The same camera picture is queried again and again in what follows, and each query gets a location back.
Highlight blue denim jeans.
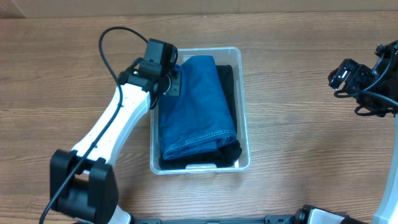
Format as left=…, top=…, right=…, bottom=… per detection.
left=158, top=55, right=237, bottom=161

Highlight black cloth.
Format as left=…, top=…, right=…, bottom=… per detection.
left=159, top=154, right=217, bottom=170
left=216, top=65, right=237, bottom=130
left=214, top=141, right=242, bottom=168

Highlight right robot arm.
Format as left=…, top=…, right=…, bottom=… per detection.
left=328, top=40, right=397, bottom=223

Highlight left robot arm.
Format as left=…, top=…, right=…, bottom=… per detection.
left=40, top=39, right=181, bottom=223

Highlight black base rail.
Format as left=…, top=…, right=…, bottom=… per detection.
left=134, top=215, right=294, bottom=224

